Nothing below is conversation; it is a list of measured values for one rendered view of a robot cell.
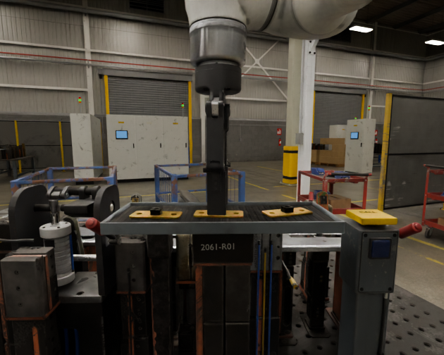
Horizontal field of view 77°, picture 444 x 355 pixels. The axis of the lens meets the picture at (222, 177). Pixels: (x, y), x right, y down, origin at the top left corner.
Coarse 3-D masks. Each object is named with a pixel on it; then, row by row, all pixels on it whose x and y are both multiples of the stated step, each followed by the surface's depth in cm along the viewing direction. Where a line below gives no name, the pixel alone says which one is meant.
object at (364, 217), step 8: (352, 216) 49; (360, 216) 47; (368, 216) 47; (376, 216) 47; (384, 216) 47; (392, 216) 47; (368, 224) 46; (376, 224) 46; (384, 224) 46; (392, 224) 46
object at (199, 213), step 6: (198, 210) 50; (204, 210) 50; (198, 216) 46; (204, 216) 46; (210, 216) 46; (216, 216) 46; (222, 216) 46; (228, 216) 46; (234, 216) 46; (240, 216) 46
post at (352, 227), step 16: (352, 224) 49; (352, 240) 48; (368, 240) 46; (352, 256) 48; (368, 256) 46; (352, 272) 48; (368, 272) 47; (384, 272) 47; (352, 288) 48; (368, 288) 47; (384, 288) 47; (352, 304) 49; (368, 304) 48; (384, 304) 48; (352, 320) 49; (368, 320) 48; (384, 320) 48; (352, 336) 49; (368, 336) 49; (384, 336) 49; (352, 352) 49; (368, 352) 49; (384, 352) 49
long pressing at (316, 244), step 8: (80, 232) 87; (88, 232) 87; (88, 240) 79; (288, 240) 80; (296, 240) 80; (304, 240) 80; (312, 240) 80; (320, 240) 80; (328, 240) 80; (336, 240) 80; (288, 248) 75; (296, 248) 75; (304, 248) 75; (312, 248) 75; (320, 248) 75; (328, 248) 75; (336, 248) 75
